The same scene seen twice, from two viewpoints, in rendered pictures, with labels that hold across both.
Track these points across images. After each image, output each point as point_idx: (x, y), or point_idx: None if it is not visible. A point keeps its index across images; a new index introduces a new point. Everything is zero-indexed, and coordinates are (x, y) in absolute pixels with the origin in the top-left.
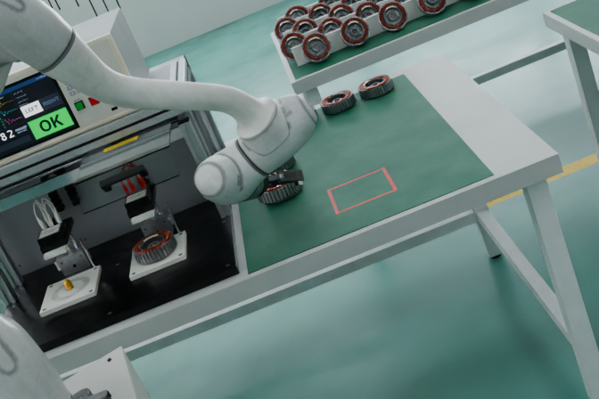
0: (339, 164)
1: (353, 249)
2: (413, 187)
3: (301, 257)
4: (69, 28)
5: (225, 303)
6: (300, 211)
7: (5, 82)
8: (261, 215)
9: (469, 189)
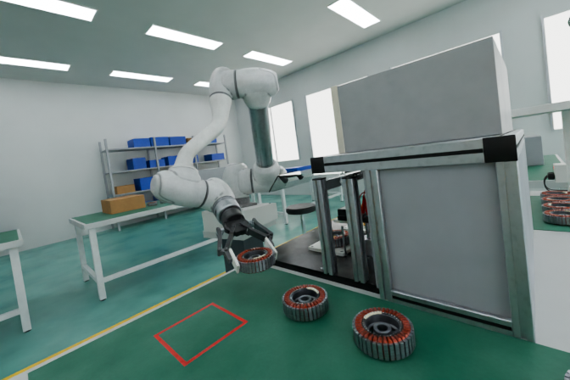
0: (271, 362)
1: None
2: (134, 341)
3: (219, 276)
4: (209, 94)
5: None
6: (256, 298)
7: (250, 105)
8: None
9: (67, 350)
